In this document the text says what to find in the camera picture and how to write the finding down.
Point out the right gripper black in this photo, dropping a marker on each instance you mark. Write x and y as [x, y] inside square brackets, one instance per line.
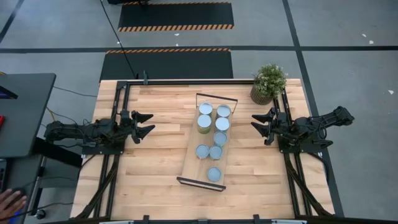
[280, 127]

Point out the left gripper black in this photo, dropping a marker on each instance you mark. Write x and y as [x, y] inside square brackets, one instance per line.
[128, 129]

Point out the tin can with white lid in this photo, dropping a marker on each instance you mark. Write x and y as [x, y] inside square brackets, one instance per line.
[222, 124]

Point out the diced tomatoes tin can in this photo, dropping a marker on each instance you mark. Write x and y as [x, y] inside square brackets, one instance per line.
[220, 138]
[215, 152]
[214, 174]

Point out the green label tin can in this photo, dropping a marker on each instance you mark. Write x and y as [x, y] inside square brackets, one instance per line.
[204, 121]

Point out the teal label tin can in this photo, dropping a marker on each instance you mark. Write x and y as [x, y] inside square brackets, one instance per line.
[205, 108]

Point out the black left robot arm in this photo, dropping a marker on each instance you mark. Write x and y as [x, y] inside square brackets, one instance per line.
[77, 132]

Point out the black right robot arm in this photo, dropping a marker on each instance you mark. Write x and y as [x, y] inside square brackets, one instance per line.
[317, 123]

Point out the potted plant woven pot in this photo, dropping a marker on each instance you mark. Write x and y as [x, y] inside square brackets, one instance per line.
[270, 81]

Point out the black mat one hazard stripe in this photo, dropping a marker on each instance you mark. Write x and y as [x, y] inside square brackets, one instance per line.
[168, 65]

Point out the black desk crossbar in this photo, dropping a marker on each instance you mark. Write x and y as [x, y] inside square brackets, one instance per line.
[59, 153]

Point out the black mat two hazard stripes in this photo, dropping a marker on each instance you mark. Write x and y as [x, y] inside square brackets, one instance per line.
[175, 14]

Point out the grey desk leg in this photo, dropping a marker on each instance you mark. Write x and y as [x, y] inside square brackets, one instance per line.
[38, 180]

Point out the black desk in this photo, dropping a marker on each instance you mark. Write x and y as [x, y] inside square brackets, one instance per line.
[25, 118]

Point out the black caster wheel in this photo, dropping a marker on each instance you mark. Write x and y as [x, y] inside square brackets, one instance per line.
[40, 214]

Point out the dark screen device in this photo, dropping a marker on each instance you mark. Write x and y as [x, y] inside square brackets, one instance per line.
[7, 92]

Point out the black computer mouse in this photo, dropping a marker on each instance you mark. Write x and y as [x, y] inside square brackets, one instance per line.
[20, 190]

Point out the small red object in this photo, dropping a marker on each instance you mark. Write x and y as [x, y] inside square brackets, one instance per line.
[1, 120]

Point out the dark keyboard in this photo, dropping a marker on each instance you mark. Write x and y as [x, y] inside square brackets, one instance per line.
[2, 175]

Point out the person's hand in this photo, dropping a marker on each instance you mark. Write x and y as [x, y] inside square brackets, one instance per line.
[11, 203]

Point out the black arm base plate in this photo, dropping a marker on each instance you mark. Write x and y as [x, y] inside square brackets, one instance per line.
[93, 151]
[298, 150]

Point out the black upright bracket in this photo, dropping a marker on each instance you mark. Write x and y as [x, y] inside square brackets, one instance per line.
[145, 77]

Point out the black aluminium table frame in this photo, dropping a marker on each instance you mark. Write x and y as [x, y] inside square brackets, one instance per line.
[186, 82]

